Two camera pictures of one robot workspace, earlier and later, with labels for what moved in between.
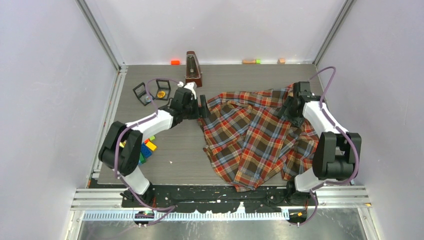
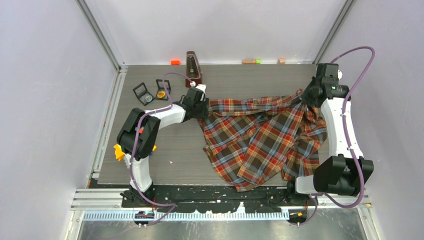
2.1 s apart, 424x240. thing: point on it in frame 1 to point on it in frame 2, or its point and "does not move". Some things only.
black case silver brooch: x=140 y=91 does not move
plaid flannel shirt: x=248 y=144 does not move
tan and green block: x=251 y=62 does not move
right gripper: x=296 y=122 to x=306 y=99
